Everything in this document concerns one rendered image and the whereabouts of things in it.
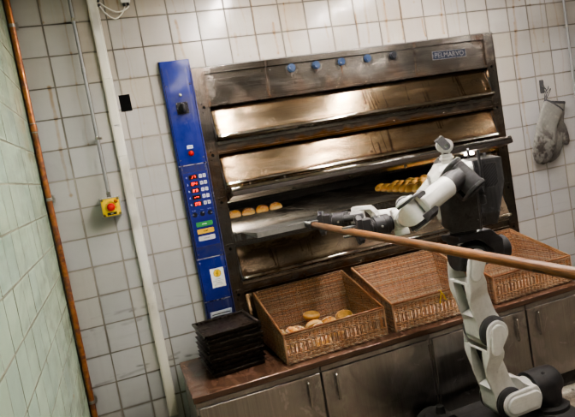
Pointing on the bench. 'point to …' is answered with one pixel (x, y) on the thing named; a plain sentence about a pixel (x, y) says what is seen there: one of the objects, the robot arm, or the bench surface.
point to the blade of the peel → (278, 228)
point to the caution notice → (217, 277)
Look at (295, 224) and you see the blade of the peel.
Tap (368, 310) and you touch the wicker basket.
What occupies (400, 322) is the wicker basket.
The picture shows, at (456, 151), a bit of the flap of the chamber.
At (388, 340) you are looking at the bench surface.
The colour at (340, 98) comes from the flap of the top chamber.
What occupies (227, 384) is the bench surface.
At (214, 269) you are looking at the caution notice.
